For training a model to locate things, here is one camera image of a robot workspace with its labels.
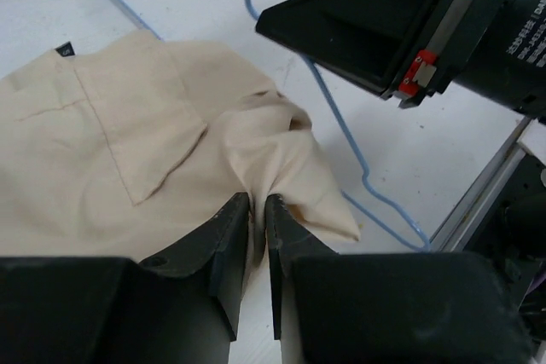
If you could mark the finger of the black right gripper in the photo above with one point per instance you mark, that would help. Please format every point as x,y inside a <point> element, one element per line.
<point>362,41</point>

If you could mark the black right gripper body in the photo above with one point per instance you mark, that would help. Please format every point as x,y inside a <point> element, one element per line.
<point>495,48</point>

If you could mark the aluminium front frame rail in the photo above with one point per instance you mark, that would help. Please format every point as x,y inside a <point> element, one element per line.
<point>464,220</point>

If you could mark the beige trousers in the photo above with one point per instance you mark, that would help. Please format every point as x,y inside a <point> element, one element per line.
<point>125,151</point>

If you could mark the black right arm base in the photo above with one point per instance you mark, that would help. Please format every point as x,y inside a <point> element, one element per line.
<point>512,237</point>

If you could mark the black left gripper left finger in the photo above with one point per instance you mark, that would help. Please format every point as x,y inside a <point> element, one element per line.
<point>180,305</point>

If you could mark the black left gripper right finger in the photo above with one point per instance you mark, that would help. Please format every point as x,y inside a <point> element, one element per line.
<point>426,307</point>

